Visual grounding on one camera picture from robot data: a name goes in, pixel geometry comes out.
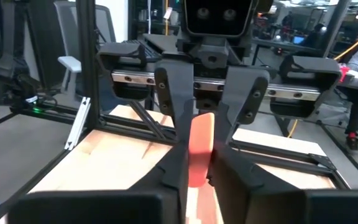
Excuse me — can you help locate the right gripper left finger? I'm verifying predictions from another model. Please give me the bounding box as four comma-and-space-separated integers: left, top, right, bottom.
129, 139, 190, 224

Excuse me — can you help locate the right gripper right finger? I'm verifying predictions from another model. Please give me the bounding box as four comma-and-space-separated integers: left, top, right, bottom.
208, 144, 306, 224

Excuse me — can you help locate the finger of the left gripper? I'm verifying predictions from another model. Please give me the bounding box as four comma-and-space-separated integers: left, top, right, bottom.
214, 67, 271, 147
154, 58, 196, 144

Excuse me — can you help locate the orange-pink rectangular eraser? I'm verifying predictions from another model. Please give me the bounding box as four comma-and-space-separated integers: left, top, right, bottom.
187, 112, 216, 188

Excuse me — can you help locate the black shelf rack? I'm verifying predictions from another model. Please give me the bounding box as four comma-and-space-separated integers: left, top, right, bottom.
128, 0, 183, 35

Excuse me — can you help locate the red object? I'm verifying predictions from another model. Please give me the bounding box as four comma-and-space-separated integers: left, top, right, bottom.
339, 63, 351, 83

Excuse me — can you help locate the silver angle brace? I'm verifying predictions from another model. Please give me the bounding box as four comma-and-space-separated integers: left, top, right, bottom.
64, 96, 91, 151

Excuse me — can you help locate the grey office chair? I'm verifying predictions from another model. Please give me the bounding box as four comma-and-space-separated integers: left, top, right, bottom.
53, 0, 117, 110

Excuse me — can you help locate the black device with green light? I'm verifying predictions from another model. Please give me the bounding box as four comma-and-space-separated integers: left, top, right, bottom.
9, 73, 58, 116

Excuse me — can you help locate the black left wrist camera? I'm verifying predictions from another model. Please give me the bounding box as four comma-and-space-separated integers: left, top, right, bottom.
183, 0, 255, 37

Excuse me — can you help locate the black aluminium table frame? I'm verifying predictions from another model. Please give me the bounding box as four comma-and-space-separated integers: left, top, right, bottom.
0, 0, 352, 224

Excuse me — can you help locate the yellow extension cable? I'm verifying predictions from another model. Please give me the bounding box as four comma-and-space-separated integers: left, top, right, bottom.
287, 26, 358, 138

